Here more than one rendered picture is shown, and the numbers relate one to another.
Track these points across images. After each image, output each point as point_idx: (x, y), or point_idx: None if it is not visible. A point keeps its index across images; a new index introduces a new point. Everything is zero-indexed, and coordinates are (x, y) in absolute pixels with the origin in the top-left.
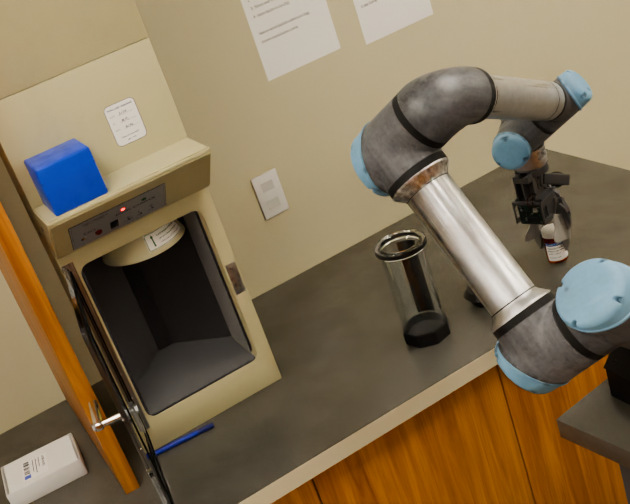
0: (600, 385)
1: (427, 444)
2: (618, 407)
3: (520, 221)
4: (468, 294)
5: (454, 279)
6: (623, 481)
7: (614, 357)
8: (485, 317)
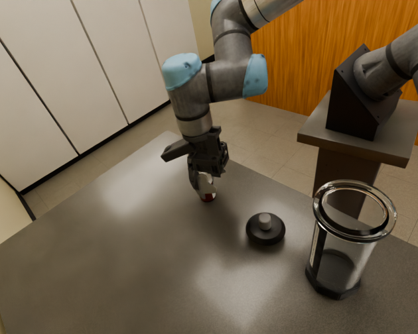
0: (364, 147)
1: None
2: (382, 137)
3: (131, 237)
4: (278, 235)
5: (224, 274)
6: (376, 175)
7: (376, 115)
8: (294, 227)
